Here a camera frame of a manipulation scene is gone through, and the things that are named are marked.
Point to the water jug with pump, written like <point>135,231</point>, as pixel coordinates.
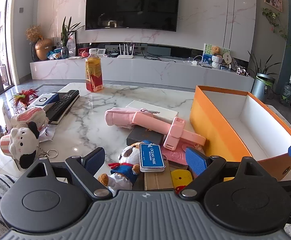
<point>287,93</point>

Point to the black television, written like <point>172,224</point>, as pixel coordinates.
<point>133,5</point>

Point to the snack bags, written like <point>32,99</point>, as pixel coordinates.
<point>54,54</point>

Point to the brown plush toy blue tag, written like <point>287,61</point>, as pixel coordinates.
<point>129,158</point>

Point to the tea bottle red label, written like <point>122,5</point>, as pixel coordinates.
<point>94,73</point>

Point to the pink striped plush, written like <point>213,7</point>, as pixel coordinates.
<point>31,117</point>

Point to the orange cardboard box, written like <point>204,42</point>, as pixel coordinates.
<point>210,120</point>

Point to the round paper fan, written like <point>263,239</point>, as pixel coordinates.
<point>227,57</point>

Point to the small pink toy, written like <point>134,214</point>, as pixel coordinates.
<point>84,53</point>

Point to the brown cardboard box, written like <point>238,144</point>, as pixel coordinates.
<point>158,181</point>

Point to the yellow round toy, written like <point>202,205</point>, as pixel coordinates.
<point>181,177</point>

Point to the pink pencil case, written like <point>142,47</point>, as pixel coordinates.
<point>119,117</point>

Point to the painted picture card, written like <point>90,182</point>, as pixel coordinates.
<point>207,53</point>

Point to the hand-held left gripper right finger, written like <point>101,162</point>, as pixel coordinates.
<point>196,161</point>

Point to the cow figurine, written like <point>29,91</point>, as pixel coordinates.
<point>243,71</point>

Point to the small digital clock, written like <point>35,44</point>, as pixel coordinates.
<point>100,52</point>

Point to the dark grey box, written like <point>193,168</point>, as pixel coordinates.
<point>143,136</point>

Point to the dried flowers in vase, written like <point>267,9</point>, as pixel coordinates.
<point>33,33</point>

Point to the black remote control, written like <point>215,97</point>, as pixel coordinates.
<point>56,118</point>
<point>64,101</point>

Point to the pink cartoon pouch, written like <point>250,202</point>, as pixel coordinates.
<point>175,155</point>

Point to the red feather toy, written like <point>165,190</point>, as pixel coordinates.
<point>24,97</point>

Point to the white router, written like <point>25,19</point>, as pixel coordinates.
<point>125,55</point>

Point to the small teddy bear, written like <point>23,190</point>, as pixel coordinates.
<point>216,50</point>

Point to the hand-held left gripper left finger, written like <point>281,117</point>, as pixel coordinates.
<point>95,158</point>

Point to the pink selfie stick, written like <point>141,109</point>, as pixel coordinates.
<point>170,132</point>

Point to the golden pot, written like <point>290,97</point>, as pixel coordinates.
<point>43,50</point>

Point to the marble tv console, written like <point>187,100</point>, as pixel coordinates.
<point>140,71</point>

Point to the blue and white box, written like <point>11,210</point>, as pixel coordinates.
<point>44,100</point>

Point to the silver planter with plant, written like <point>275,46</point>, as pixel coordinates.
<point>260,88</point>

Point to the green plant in blue vase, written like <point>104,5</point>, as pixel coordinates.
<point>65,50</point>

